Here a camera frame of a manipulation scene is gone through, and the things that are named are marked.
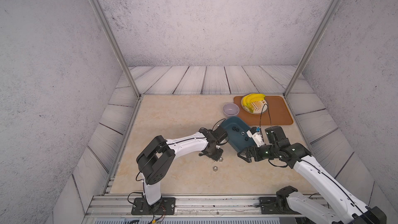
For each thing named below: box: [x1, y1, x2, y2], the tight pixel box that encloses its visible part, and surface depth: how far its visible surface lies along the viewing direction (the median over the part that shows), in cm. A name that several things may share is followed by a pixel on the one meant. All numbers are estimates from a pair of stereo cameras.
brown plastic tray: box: [233, 95, 294, 126], surface depth 111 cm
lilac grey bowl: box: [222, 102, 240, 118], surface depth 108 cm
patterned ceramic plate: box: [240, 96, 268, 115], surface depth 116 cm
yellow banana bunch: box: [242, 93, 266, 113], surface depth 113 cm
